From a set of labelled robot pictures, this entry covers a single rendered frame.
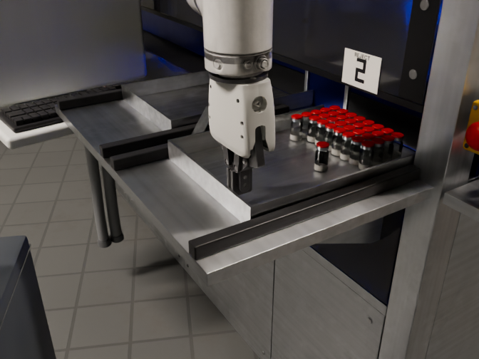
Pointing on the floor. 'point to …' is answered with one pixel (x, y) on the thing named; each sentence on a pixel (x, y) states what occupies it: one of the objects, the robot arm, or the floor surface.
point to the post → (451, 179)
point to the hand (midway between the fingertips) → (239, 179)
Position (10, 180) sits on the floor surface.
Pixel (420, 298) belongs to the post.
